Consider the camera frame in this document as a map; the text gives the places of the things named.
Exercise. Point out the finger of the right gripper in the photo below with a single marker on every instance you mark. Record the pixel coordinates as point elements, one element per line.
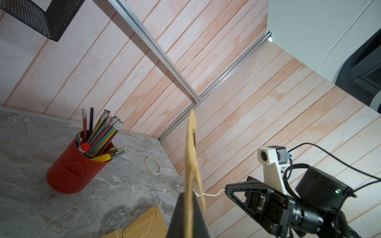
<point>247,190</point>

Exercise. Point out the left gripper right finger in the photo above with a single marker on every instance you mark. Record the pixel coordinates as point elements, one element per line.
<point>200,228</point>

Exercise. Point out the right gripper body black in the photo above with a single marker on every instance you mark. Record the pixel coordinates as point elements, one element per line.
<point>278,213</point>

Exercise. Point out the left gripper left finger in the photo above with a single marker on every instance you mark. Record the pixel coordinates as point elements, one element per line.
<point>176,227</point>

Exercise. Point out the brown file bag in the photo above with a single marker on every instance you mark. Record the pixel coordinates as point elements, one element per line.
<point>150,225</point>
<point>193,183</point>

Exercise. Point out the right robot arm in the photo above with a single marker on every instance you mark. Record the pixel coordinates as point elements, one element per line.
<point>279,101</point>

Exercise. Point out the masking tape roll on table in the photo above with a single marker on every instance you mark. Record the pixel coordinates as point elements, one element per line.
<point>153,166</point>

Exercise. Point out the red pen holder cup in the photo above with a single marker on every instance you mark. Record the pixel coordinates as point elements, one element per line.
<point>72,171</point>

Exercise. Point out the black mesh basket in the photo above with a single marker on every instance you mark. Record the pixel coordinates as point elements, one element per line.
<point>51,23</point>

